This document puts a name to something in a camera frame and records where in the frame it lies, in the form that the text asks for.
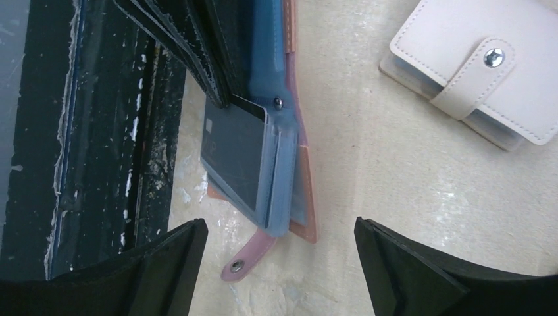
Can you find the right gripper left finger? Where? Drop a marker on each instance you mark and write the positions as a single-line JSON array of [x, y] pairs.
[[157, 278]]

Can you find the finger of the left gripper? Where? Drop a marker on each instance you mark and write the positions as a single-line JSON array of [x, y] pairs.
[[235, 43], [196, 32]]

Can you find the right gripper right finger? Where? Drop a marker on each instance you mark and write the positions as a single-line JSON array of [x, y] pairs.
[[405, 277]]

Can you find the brown card holder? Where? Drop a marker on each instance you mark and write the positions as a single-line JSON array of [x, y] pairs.
[[285, 200]]

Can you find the cream card holder with snap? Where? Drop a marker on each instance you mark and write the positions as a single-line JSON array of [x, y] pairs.
[[489, 64]]

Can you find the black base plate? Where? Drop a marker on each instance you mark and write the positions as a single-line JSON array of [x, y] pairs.
[[90, 109]]

